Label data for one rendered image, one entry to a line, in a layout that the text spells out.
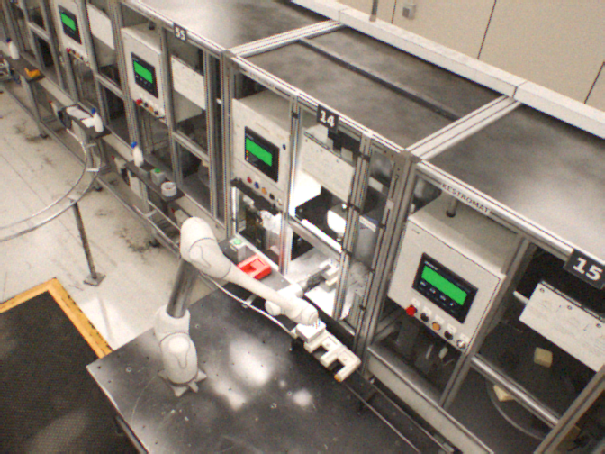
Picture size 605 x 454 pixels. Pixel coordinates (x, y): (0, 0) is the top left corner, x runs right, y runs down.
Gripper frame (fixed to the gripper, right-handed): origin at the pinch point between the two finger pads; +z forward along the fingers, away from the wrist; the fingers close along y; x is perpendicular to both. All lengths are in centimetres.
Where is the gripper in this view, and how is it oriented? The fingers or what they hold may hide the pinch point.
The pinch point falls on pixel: (325, 271)
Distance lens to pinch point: 289.6
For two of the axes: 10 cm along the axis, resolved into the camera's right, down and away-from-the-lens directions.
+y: 0.8, -7.5, -6.6
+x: -6.9, -5.2, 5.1
